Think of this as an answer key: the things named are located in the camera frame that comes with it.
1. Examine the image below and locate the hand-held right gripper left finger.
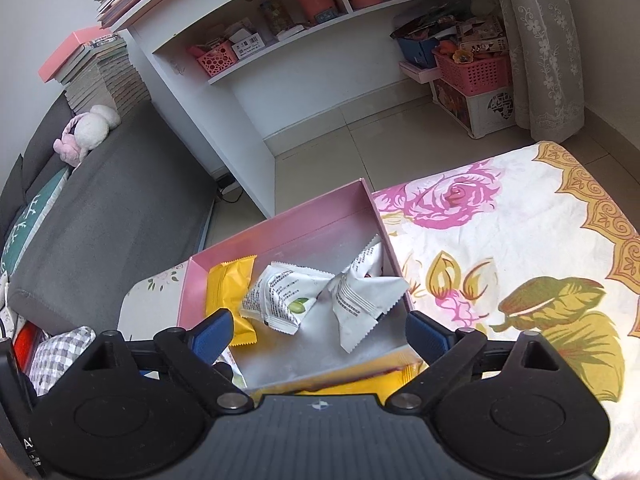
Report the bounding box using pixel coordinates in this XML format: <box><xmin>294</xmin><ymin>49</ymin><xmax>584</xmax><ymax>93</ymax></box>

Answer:
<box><xmin>82</xmin><ymin>308</ymin><xmax>253</xmax><ymax>416</ymax></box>

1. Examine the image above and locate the pink lattice basket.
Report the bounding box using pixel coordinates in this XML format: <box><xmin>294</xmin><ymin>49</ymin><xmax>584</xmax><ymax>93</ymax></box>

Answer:
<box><xmin>189</xmin><ymin>40</ymin><xmax>238</xmax><ymax>77</ymax></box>

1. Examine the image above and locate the red bag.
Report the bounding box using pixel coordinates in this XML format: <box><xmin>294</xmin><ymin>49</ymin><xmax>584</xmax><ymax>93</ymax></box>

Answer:
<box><xmin>12</xmin><ymin>322</ymin><xmax>41</xmax><ymax>366</ymax></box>

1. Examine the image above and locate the pink plastic crate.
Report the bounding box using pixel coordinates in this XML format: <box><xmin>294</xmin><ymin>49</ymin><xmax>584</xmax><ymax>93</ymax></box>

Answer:
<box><xmin>432</xmin><ymin>45</ymin><xmax>512</xmax><ymax>97</ymax></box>

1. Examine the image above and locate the power strip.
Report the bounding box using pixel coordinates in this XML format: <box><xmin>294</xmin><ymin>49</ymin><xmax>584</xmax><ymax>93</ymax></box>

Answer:
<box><xmin>215</xmin><ymin>172</ymin><xmax>241</xmax><ymax>196</ymax></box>

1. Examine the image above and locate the white snack packet green print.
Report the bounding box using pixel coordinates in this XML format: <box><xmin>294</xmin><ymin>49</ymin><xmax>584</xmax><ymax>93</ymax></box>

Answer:
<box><xmin>239</xmin><ymin>262</ymin><xmax>336</xmax><ymax>337</ymax></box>

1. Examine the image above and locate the pink pen bucket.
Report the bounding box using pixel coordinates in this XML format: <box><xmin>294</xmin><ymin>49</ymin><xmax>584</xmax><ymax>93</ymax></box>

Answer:
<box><xmin>295</xmin><ymin>0</ymin><xmax>337</xmax><ymax>23</ymax></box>

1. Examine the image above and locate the clear jar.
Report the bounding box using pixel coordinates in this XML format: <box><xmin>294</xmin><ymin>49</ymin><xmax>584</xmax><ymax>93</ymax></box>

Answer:
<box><xmin>259</xmin><ymin>0</ymin><xmax>296</xmax><ymax>38</ymax></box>

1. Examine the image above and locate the pink and white plush toy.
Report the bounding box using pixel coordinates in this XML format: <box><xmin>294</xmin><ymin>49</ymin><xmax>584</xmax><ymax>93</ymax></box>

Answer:
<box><xmin>53</xmin><ymin>104</ymin><xmax>122</xmax><ymax>167</ymax></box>

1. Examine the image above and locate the pale pink tray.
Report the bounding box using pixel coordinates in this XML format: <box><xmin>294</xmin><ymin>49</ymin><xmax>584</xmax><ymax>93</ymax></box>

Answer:
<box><xmin>398</xmin><ymin>60</ymin><xmax>441</xmax><ymax>84</ymax></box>

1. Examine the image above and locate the small white labelled box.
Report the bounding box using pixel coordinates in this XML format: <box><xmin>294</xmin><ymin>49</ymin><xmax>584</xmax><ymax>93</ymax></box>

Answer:
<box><xmin>231</xmin><ymin>32</ymin><xmax>264</xmax><ymax>58</ymax></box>

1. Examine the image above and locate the tall stack of books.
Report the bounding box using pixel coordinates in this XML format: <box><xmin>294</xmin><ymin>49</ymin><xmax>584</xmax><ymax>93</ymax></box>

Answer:
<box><xmin>52</xmin><ymin>34</ymin><xmax>151</xmax><ymax>123</ymax></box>

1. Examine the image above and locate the blue box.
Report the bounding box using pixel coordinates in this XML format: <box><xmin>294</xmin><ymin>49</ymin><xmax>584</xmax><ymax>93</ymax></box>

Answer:
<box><xmin>396</xmin><ymin>35</ymin><xmax>441</xmax><ymax>69</ymax></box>

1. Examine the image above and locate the dark grey cushion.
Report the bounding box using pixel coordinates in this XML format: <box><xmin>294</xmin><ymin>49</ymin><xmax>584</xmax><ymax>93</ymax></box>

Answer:
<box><xmin>0</xmin><ymin>155</ymin><xmax>26</xmax><ymax>211</ymax></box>

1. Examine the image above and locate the pink cardboard box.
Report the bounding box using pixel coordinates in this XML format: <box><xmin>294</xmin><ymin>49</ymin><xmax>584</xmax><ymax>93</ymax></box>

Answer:
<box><xmin>176</xmin><ymin>178</ymin><xmax>431</xmax><ymax>396</ymax></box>

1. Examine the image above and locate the large yellow snack packet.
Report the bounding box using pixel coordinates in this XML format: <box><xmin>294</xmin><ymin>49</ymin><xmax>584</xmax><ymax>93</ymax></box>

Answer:
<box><xmin>250</xmin><ymin>347</ymin><xmax>426</xmax><ymax>396</ymax></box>

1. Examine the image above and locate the printed cardboard box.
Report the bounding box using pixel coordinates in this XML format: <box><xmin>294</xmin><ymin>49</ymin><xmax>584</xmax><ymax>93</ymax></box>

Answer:
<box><xmin>455</xmin><ymin>15</ymin><xmax>510</xmax><ymax>53</ymax></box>

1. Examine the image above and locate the flat pink box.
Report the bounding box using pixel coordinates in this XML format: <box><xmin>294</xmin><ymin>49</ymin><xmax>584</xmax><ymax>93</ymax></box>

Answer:
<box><xmin>39</xmin><ymin>30</ymin><xmax>118</xmax><ymax>83</ymax></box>

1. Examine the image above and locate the grey sofa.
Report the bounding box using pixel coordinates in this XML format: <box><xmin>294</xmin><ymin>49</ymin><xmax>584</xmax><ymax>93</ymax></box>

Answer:
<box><xmin>0</xmin><ymin>92</ymin><xmax>218</xmax><ymax>336</ymax></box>

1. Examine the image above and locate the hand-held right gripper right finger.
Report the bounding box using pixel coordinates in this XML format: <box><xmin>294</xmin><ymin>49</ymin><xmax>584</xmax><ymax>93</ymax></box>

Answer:
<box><xmin>385</xmin><ymin>311</ymin><xmax>563</xmax><ymax>416</ymax></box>

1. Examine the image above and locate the white patterned storage box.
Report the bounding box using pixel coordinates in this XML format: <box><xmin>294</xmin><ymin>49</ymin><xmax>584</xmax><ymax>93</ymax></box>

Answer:
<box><xmin>431</xmin><ymin>78</ymin><xmax>516</xmax><ymax>139</ymax></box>

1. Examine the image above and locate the small yellow snack packet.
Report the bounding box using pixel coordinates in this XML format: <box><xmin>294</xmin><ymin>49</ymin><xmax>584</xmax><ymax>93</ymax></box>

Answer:
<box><xmin>206</xmin><ymin>255</ymin><xmax>258</xmax><ymax>348</ymax></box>

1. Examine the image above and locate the teal cushion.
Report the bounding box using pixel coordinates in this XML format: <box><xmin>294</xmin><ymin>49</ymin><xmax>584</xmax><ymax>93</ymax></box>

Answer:
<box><xmin>0</xmin><ymin>165</ymin><xmax>71</xmax><ymax>273</ymax></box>

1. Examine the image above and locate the white desk with shelves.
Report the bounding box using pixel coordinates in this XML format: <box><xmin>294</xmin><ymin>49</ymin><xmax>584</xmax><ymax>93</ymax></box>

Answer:
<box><xmin>100</xmin><ymin>0</ymin><xmax>501</xmax><ymax>218</ymax></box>

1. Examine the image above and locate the white lace curtain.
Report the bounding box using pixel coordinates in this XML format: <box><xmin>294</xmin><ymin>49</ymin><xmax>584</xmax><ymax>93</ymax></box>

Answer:
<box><xmin>492</xmin><ymin>0</ymin><xmax>586</xmax><ymax>143</ymax></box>

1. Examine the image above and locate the floral bed sheet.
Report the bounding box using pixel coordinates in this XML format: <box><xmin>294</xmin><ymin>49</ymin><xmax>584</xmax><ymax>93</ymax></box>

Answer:
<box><xmin>117</xmin><ymin>141</ymin><xmax>640</xmax><ymax>480</ymax></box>

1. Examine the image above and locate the checked cloth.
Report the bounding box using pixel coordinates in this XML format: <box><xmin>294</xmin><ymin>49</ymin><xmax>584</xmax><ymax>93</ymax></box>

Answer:
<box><xmin>29</xmin><ymin>326</ymin><xmax>96</xmax><ymax>396</ymax></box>

